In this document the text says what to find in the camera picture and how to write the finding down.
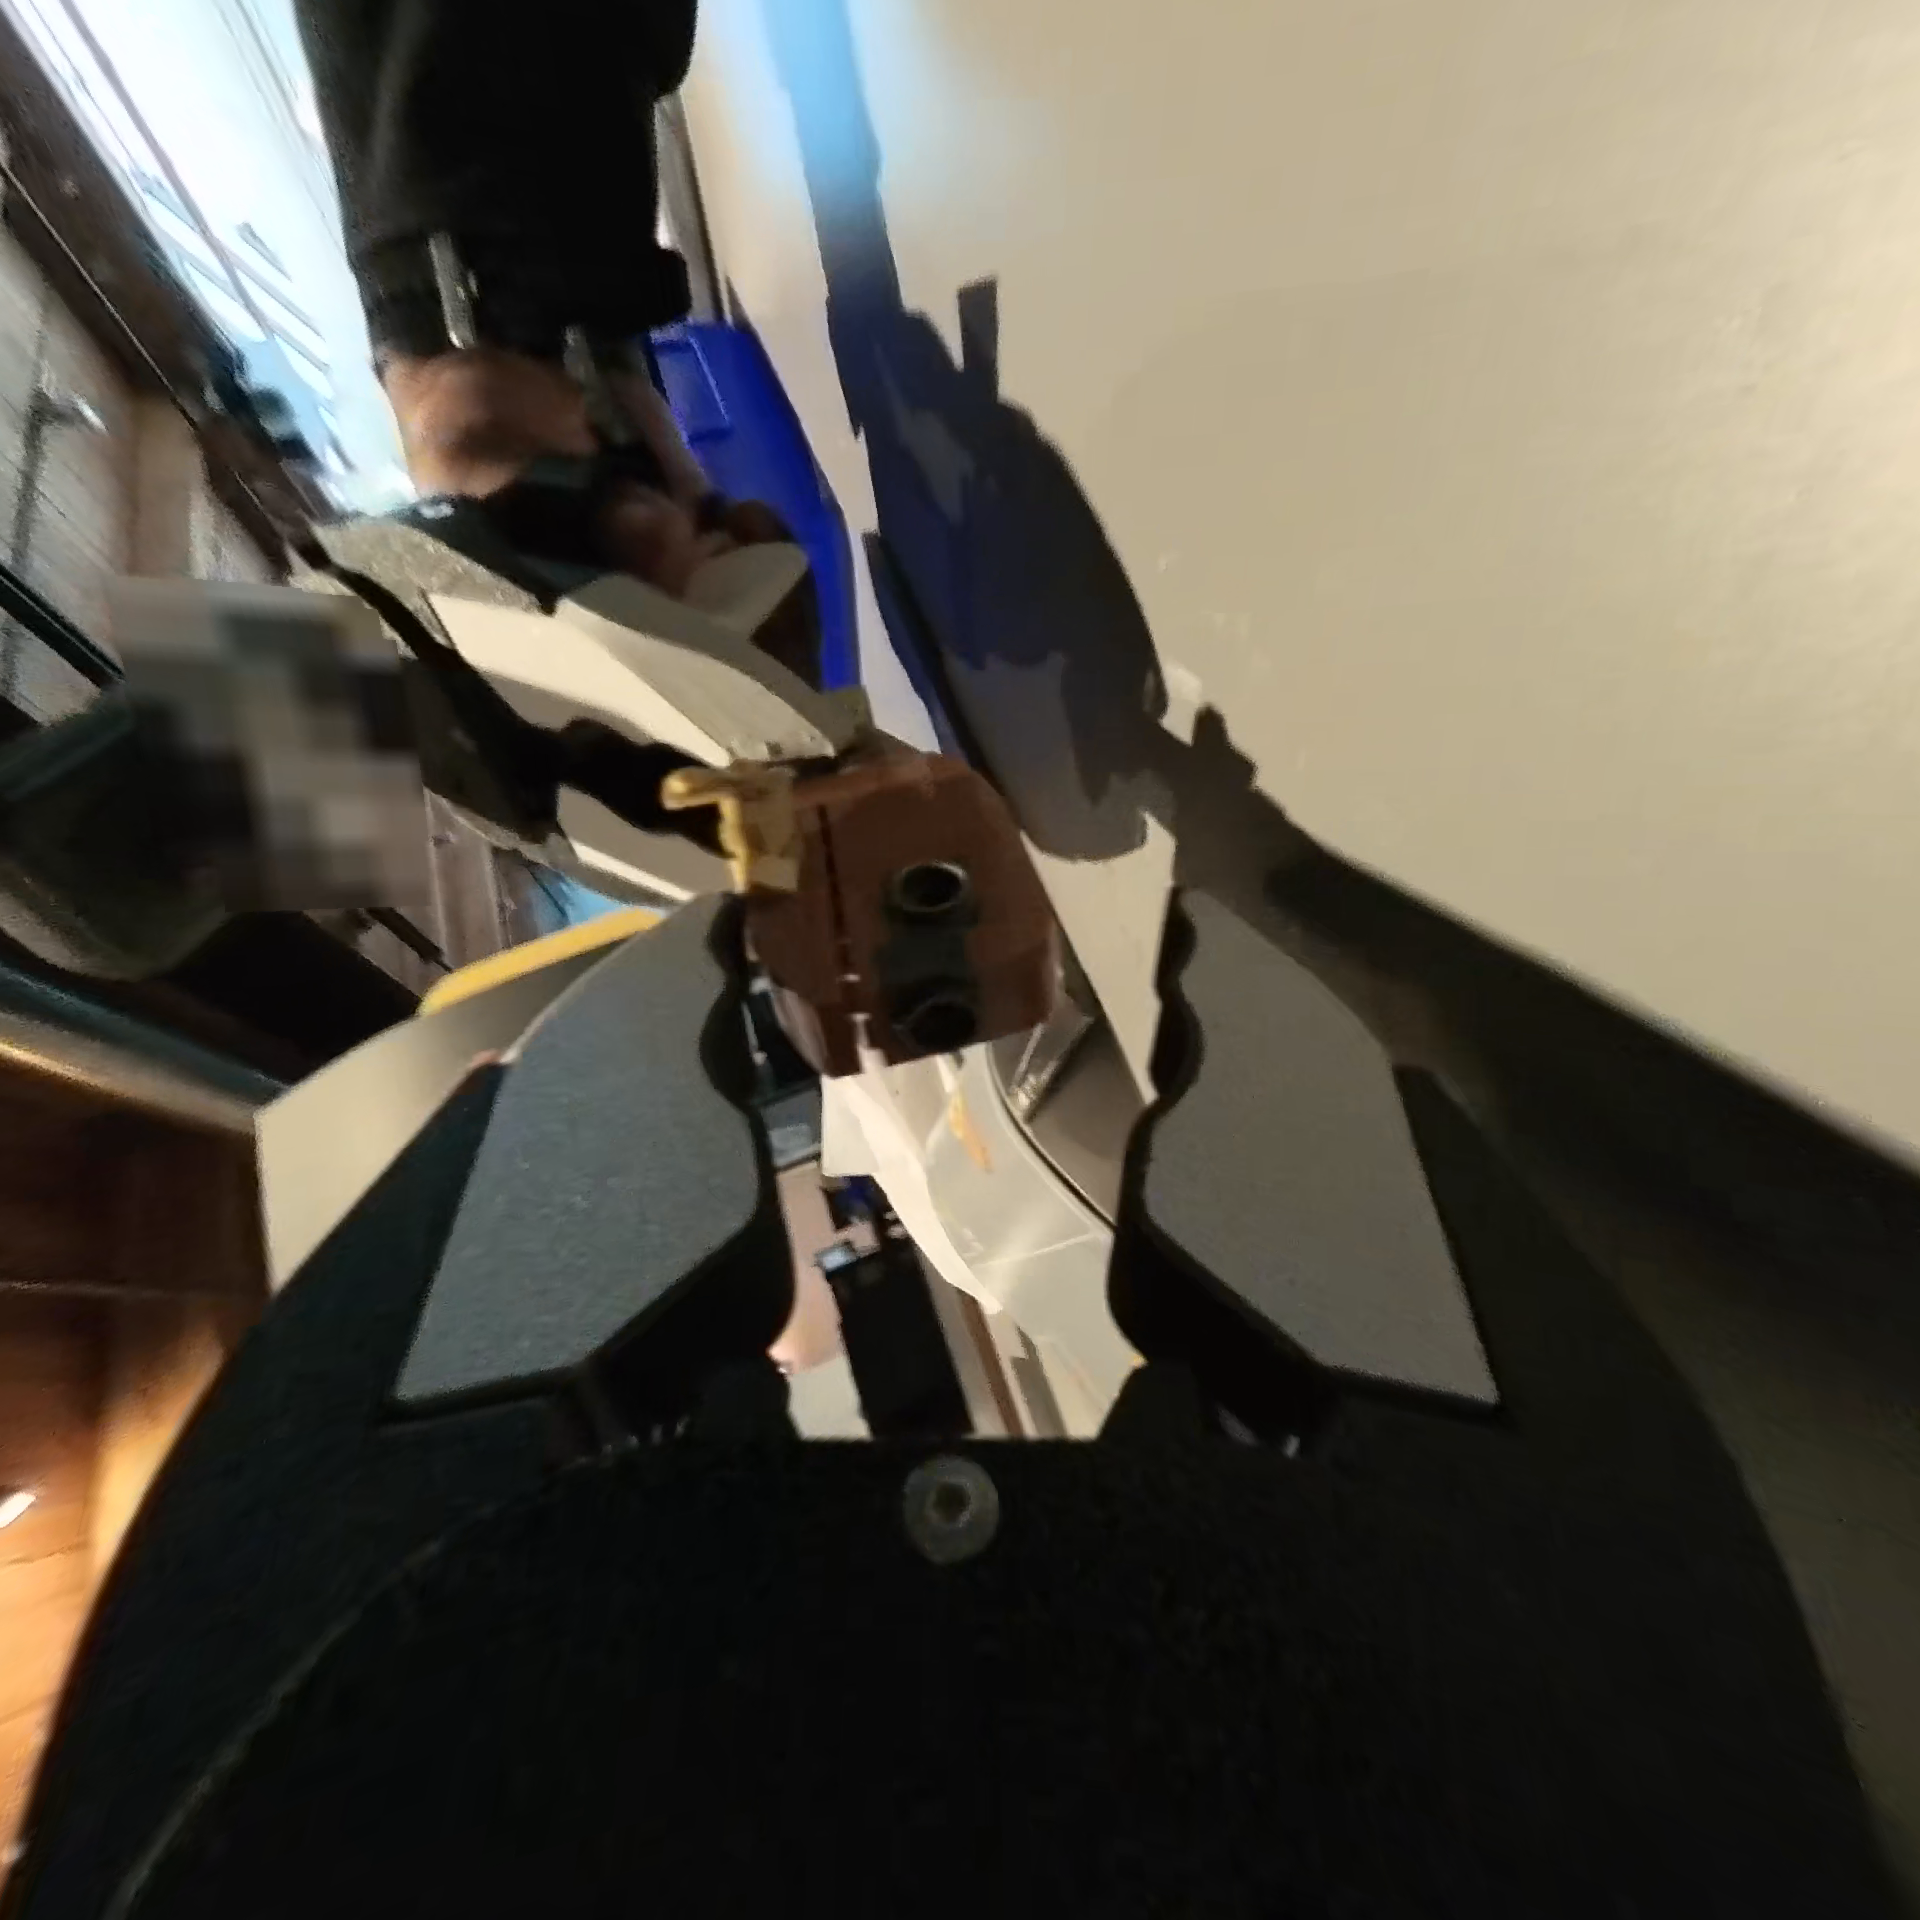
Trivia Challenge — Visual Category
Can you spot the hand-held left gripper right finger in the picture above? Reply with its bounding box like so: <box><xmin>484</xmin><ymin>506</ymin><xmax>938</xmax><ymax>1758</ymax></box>
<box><xmin>1114</xmin><ymin>889</ymin><xmax>1503</xmax><ymax>1412</ymax></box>

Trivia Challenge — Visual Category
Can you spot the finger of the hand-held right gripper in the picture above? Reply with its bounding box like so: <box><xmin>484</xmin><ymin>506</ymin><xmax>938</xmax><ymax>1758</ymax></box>
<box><xmin>557</xmin><ymin>796</ymin><xmax>723</xmax><ymax>902</ymax></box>
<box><xmin>426</xmin><ymin>592</ymin><xmax>838</xmax><ymax>767</ymax></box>

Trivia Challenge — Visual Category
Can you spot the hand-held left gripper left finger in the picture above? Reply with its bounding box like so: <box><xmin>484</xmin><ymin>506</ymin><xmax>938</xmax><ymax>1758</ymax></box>
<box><xmin>386</xmin><ymin>896</ymin><xmax>785</xmax><ymax>1412</ymax></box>

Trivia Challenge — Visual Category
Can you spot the tan brick assembly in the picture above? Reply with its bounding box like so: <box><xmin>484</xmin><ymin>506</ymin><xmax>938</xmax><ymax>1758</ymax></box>
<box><xmin>660</xmin><ymin>757</ymin><xmax>803</xmax><ymax>902</ymax></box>

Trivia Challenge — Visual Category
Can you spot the blue plastic bin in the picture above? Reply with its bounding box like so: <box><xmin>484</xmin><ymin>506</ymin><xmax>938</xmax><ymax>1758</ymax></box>
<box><xmin>644</xmin><ymin>322</ymin><xmax>864</xmax><ymax>722</ymax></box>

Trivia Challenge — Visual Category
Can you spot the grey desk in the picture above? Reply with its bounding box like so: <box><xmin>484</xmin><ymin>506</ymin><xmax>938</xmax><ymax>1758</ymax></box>
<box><xmin>674</xmin><ymin>0</ymin><xmax>1920</xmax><ymax>1920</ymax></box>

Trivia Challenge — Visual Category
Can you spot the person's right hand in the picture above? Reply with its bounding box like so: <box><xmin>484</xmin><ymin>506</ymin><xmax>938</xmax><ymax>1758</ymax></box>
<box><xmin>374</xmin><ymin>348</ymin><xmax>818</xmax><ymax>589</ymax></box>

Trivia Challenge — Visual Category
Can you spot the empty white paper bag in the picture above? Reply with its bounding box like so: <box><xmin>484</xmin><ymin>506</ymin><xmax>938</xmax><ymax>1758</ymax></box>
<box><xmin>816</xmin><ymin>1050</ymin><xmax>1127</xmax><ymax>1321</ymax></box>

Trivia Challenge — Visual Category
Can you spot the orange and tan brick model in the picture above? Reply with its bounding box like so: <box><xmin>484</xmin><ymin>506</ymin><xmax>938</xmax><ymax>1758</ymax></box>
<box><xmin>741</xmin><ymin>750</ymin><xmax>1065</xmax><ymax>1078</ymax></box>

